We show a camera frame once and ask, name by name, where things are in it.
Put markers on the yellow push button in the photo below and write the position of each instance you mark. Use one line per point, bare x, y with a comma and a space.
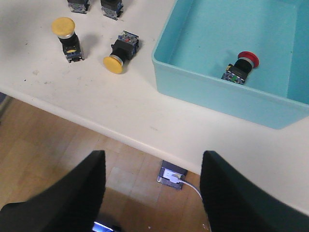
124, 49
64, 29

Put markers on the green push button left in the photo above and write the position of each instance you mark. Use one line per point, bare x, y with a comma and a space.
78, 6

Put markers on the green push button right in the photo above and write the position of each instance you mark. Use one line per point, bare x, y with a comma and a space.
112, 8

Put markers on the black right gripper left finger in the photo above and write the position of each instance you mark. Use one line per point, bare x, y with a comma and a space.
71, 204

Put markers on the yellow push button lying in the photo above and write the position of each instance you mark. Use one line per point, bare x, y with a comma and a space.
124, 49

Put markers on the floor power outlet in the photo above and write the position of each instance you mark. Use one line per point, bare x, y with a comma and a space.
171, 175

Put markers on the green push button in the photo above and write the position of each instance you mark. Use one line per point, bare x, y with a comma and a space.
78, 6
112, 8

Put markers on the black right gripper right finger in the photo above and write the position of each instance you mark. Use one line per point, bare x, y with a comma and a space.
235, 204

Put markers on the red push button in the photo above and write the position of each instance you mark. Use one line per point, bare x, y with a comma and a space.
238, 72

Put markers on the light blue plastic box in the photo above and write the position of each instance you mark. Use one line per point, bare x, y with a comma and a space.
202, 37

